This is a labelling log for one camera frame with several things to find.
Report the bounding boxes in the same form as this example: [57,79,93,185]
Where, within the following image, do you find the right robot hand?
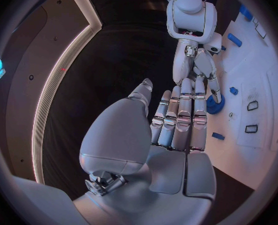
[172,38,226,104]

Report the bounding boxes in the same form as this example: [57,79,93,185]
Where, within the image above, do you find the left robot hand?
[72,77,218,225]

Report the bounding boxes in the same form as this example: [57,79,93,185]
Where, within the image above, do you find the blue gear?
[205,93,226,115]

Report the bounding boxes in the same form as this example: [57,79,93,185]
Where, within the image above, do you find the white task board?
[204,5,278,191]

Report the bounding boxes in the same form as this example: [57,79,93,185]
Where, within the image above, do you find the blue cylinder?
[239,3,254,22]
[227,33,243,47]

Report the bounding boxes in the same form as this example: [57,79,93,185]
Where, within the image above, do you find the blue block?
[210,132,226,141]

